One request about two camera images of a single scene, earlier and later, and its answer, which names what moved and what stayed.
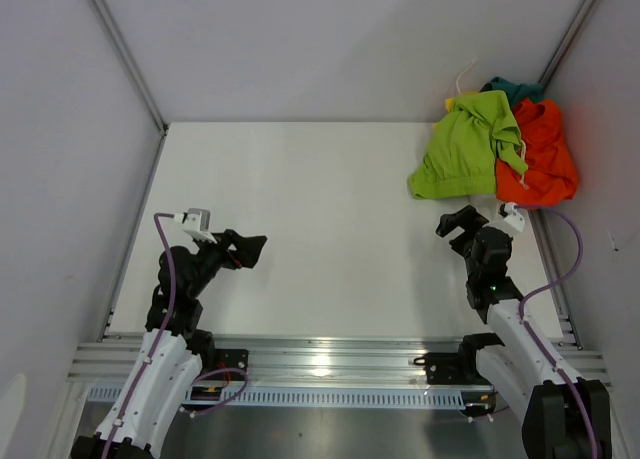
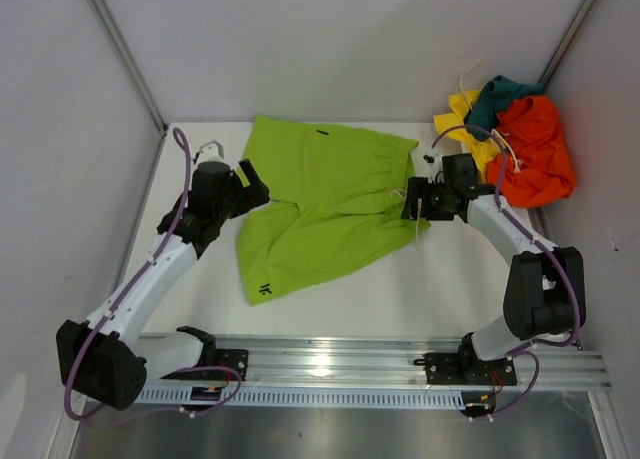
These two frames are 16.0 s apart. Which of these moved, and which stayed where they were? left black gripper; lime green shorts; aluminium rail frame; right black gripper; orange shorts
Moved: right black gripper; lime green shorts; left black gripper
Stayed: orange shorts; aluminium rail frame
